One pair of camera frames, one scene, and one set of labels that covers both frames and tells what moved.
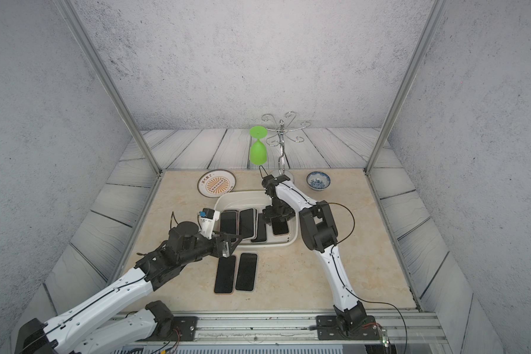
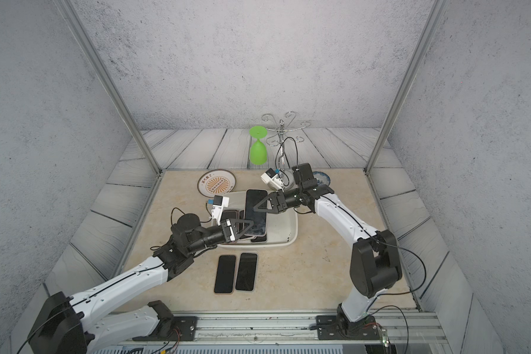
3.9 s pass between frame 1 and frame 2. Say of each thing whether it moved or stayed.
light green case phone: stayed
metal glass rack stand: stayed
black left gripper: moved
